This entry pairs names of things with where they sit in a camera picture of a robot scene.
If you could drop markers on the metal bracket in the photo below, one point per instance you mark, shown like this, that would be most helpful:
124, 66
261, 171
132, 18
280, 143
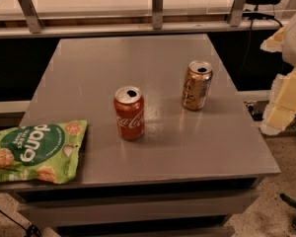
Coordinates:
235, 15
30, 13
157, 14

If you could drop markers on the right metal bracket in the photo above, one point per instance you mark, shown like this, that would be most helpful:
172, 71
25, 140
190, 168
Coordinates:
235, 15

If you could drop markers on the red coca-cola can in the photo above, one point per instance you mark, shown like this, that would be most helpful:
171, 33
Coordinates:
129, 108

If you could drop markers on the gold soda can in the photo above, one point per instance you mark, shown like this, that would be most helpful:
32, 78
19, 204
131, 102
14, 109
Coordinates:
196, 85

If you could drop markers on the middle metal bracket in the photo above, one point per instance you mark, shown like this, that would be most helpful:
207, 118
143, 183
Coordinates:
157, 14

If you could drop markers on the green dang chips bag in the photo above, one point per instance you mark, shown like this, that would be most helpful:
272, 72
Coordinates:
45, 152

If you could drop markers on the grey cabinet with drawers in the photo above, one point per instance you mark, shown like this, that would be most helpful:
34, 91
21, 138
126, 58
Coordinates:
185, 167

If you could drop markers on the left metal bracket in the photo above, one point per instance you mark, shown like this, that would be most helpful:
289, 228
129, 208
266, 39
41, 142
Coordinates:
30, 13

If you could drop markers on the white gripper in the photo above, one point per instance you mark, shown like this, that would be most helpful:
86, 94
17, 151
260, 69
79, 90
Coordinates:
295, 39

